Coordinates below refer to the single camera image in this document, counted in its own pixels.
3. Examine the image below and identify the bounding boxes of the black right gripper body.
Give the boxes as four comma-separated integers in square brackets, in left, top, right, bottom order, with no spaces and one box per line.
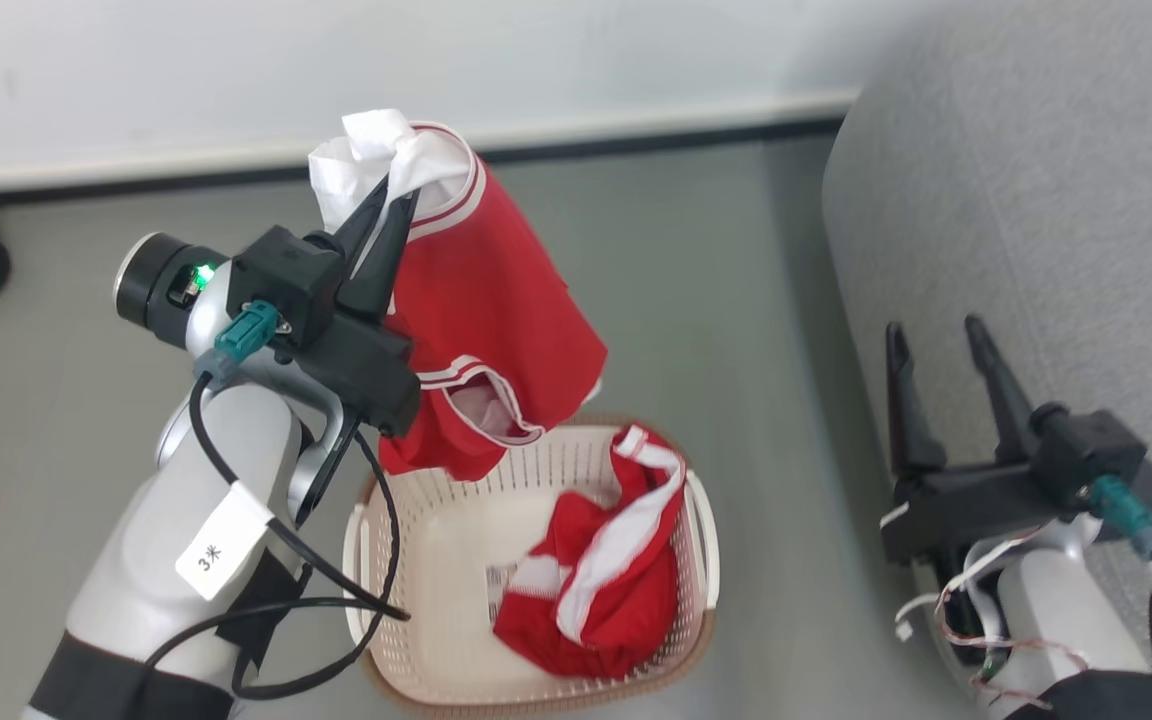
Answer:
[880,460,1073,567]

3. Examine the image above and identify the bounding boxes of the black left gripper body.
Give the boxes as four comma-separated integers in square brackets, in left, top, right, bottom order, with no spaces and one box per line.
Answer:
[276,285,423,438]

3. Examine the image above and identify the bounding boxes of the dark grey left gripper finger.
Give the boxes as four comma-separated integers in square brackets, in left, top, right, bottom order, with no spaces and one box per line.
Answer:
[340,189,420,324]
[333,177,391,283]

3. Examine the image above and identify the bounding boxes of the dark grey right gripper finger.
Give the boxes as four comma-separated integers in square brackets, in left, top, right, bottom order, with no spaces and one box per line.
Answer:
[885,322,948,480]
[964,315,1038,467]

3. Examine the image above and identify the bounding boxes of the red white-trimmed jersey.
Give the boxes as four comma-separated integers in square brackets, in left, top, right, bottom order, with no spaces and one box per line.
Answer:
[308,108,609,483]

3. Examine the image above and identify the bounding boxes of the cream plastic laundry basket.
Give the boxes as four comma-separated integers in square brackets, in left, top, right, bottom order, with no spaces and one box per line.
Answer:
[342,414,721,714]

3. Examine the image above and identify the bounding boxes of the white partition board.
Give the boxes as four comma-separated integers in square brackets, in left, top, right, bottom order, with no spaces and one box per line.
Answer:
[0,0,947,198]

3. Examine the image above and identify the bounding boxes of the grey fabric sofa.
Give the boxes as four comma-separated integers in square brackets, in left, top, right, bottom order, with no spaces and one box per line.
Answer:
[820,0,1152,720]

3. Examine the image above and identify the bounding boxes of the red white-striped shorts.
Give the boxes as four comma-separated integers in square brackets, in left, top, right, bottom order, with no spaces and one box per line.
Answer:
[491,424,689,682]

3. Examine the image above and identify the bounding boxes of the white thin wire bundle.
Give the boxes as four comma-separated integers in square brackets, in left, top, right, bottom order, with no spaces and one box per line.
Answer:
[880,500,1092,713]

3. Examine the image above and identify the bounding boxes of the teal left cable connector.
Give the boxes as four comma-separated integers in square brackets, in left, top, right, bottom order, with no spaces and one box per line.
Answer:
[196,300,286,387]

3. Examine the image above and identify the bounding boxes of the teal cable connector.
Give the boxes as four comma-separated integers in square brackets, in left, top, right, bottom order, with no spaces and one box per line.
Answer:
[196,300,286,387]
[1084,474,1152,562]

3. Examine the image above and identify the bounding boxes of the teal right cable connector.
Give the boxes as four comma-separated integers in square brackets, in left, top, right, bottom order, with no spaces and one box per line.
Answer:
[1084,474,1152,562]

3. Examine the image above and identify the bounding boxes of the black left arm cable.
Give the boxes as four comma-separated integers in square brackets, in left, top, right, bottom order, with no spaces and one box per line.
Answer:
[141,370,413,701]

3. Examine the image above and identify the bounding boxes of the white paper cable tag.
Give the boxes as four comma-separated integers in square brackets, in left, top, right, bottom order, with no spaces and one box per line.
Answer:
[174,481,276,602]

